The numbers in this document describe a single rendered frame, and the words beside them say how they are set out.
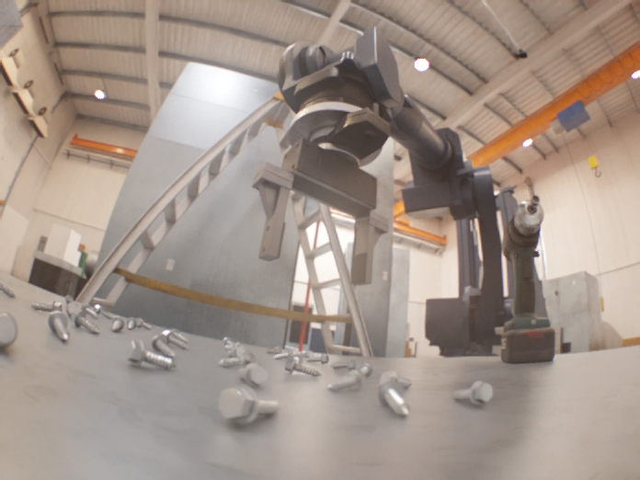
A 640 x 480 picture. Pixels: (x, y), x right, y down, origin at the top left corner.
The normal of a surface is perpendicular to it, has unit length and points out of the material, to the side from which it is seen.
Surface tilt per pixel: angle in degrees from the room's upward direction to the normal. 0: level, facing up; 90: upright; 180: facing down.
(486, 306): 130
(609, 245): 90
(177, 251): 90
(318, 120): 180
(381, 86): 150
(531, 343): 90
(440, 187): 114
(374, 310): 90
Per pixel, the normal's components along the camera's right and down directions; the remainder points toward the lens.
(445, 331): -0.53, 0.26
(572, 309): -0.92, -0.23
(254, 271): 0.37, -0.27
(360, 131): -0.12, 0.93
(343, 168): 0.57, -0.22
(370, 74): -0.39, 0.64
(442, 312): -0.57, -0.34
